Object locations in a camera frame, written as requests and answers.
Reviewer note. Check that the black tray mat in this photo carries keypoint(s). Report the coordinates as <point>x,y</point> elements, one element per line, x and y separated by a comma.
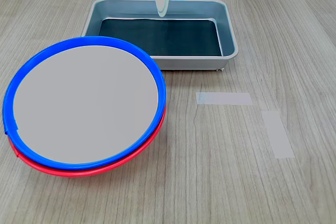
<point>157,37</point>

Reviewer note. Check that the red-rimmed white round plate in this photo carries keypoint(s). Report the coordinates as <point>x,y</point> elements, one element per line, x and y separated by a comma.
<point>73,174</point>

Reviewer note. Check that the steel rectangular tray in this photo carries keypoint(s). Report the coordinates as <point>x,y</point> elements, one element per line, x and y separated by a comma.
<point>183,62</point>

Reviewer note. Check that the blue-rimmed white round plate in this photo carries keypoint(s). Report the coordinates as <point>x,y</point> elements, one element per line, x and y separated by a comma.
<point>84,103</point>

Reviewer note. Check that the pale tape strip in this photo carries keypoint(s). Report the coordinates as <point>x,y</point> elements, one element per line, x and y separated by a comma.
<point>223,98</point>
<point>278,134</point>

